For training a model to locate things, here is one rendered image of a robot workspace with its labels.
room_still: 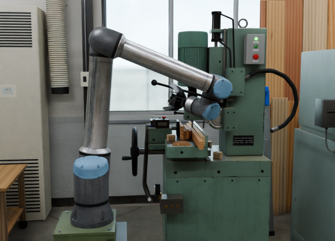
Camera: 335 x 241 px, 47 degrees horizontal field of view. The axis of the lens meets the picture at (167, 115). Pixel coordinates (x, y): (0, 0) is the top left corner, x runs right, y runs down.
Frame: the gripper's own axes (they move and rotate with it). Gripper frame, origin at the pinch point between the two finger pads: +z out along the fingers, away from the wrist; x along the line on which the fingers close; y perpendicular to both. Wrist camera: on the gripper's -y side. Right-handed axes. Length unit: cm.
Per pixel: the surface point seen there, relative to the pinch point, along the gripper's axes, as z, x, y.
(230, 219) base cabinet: -41, 55, -33
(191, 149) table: -26.3, 22.2, -1.6
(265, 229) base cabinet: -55, 56, -49
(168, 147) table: -18.9, 24.1, 7.1
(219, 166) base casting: -31.6, 28.4, -21.9
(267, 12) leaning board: 57, -90, -148
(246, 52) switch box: -25.6, -34.7, -23.1
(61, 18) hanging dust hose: 158, -31, -9
